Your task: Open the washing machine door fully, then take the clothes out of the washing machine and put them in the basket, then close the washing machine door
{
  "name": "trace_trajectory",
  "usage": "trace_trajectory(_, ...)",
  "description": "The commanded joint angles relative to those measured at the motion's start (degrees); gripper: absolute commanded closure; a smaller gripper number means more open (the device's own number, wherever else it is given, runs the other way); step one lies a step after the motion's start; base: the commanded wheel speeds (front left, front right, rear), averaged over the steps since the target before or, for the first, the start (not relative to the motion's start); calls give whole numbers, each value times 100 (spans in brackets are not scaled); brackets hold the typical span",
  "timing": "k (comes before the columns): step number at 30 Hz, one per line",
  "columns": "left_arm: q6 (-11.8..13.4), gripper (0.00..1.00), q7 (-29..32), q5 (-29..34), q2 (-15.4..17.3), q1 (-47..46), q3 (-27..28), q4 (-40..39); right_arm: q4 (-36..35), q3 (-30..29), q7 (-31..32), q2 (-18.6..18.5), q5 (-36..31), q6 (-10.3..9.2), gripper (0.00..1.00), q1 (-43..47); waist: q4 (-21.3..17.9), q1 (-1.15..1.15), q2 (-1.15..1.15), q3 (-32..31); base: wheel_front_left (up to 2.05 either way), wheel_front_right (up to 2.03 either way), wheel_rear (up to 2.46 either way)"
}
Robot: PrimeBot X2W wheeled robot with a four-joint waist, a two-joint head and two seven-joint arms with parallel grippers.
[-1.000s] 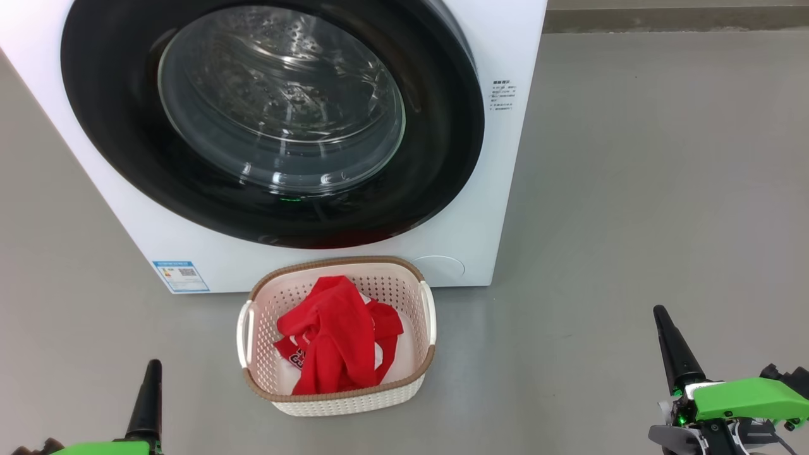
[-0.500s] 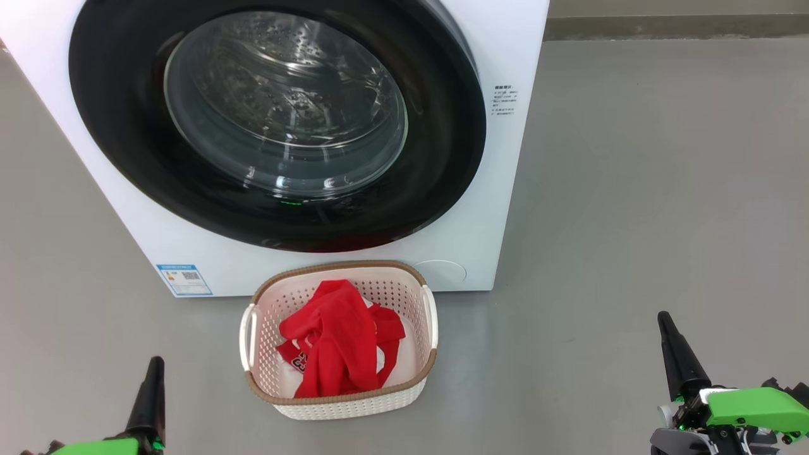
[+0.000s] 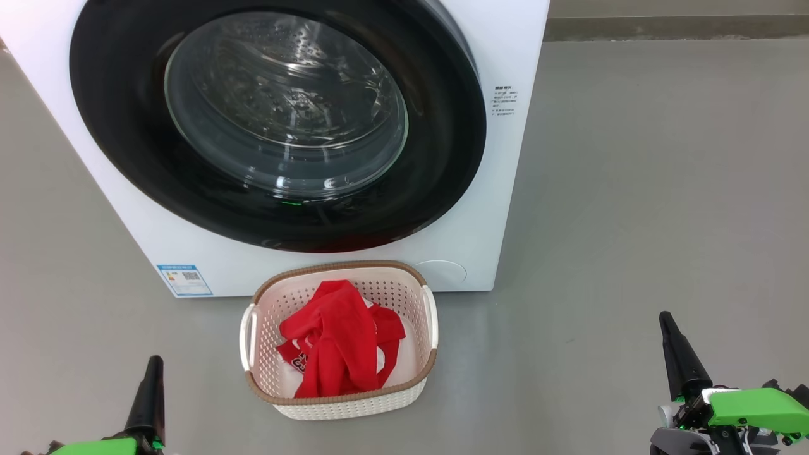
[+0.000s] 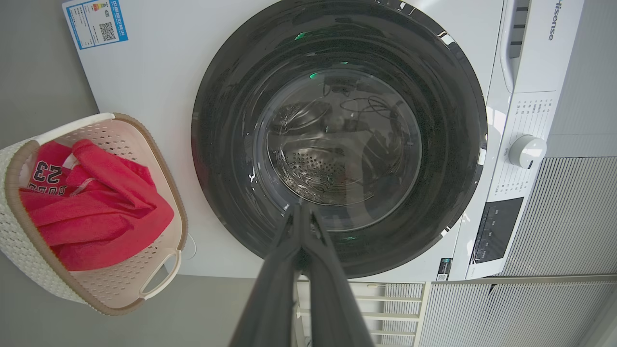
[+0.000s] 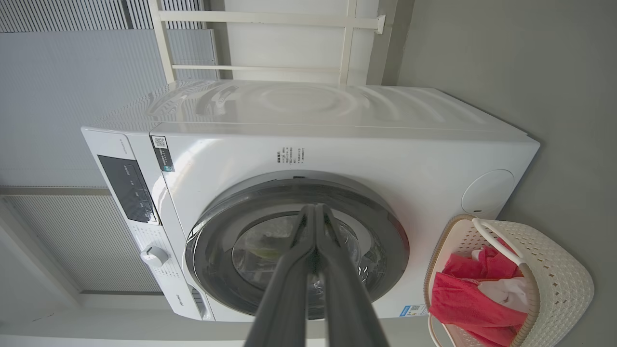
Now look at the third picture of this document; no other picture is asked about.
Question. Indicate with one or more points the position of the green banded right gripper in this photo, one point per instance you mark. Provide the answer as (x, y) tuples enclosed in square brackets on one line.
[(752, 411)]

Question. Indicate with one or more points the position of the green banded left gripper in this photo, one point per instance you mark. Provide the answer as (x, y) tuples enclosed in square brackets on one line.
[(95, 447)]

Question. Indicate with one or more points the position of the red elastic-waist shorts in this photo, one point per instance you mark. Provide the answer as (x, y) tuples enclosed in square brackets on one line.
[(341, 341)]

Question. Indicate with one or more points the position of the black round glass washer door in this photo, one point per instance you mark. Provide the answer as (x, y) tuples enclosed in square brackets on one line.
[(126, 126)]

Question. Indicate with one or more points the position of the cream brown-rimmed laundry basket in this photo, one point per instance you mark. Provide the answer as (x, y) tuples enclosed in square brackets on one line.
[(268, 354)]

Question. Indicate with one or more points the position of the white washing machine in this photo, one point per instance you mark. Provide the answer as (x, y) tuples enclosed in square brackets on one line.
[(499, 208)]

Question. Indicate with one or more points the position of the blue energy label sticker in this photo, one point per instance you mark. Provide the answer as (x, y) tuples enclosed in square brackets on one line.
[(184, 280)]

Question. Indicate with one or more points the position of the round white filter cover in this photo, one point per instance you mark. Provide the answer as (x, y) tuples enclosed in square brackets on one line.
[(440, 275)]

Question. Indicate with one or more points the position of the printed text label on washer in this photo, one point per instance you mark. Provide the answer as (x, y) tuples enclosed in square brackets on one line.
[(505, 101)]

